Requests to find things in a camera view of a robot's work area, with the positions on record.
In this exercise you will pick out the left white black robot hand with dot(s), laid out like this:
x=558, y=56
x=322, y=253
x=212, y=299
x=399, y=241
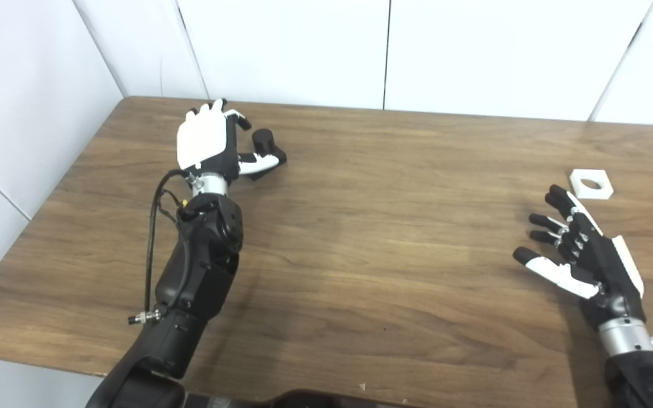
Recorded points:
x=204, y=139

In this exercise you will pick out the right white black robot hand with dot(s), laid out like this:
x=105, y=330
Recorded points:
x=607, y=272

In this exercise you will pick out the black peg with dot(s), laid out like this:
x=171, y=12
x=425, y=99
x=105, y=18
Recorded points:
x=263, y=141

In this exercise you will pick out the white square piece with hole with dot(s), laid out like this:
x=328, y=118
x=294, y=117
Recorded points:
x=579, y=187

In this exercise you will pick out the black glossy robot torso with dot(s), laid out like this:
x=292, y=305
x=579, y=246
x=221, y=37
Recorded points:
x=292, y=399

